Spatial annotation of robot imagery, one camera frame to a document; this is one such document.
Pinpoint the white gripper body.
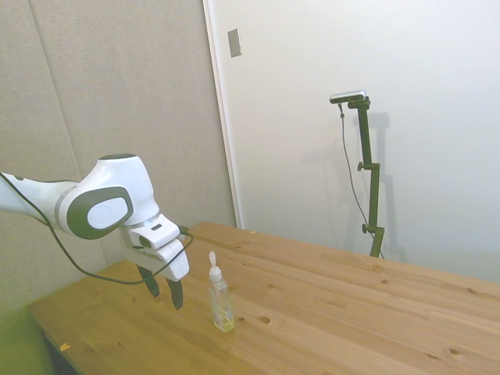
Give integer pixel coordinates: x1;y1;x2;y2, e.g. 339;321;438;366
119;227;191;282

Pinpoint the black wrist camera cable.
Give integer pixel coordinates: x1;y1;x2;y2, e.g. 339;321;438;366
0;171;194;285

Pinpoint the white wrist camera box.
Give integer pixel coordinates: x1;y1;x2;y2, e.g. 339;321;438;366
128;216;182;250

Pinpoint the white door frame strip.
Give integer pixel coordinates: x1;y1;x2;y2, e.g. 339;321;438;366
202;0;244;230

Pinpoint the dark green camera stand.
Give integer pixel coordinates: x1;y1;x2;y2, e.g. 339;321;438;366
346;96;386;259

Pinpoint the grey wall plate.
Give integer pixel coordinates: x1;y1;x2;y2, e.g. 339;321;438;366
227;27;243;59

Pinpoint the clear sanitizer pump bottle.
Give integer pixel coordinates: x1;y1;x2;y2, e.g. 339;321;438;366
208;251;235;334

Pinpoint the silver exterior camera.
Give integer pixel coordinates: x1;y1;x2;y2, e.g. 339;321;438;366
329;89;368;105

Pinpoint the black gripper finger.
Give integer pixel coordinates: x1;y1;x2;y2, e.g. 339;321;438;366
135;263;162;299
163;276;184;311

